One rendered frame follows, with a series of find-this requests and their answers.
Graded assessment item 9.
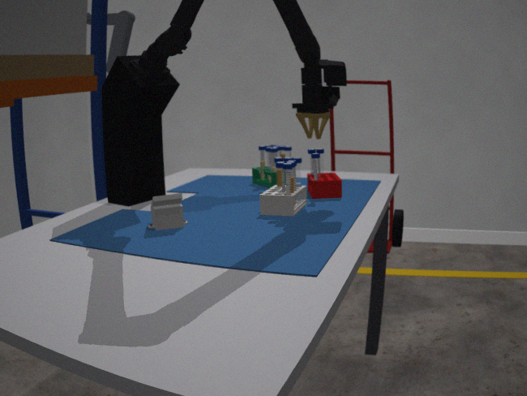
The white tube rack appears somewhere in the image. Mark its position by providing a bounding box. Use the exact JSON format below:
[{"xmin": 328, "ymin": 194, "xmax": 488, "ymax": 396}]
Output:
[{"xmin": 259, "ymin": 185, "xmax": 306, "ymax": 216}]

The green test tube rack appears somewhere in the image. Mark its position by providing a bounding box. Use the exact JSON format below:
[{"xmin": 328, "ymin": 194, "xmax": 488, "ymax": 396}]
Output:
[{"xmin": 252, "ymin": 167, "xmax": 277, "ymax": 188}]

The red tube rack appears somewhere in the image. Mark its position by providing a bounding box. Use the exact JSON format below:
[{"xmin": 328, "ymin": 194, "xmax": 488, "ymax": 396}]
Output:
[{"xmin": 307, "ymin": 173, "xmax": 342, "ymax": 199}]

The blue bench mat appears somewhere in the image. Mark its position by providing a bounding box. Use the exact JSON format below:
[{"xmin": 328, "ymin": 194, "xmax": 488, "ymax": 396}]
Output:
[{"xmin": 49, "ymin": 175, "xmax": 381, "ymax": 277}]

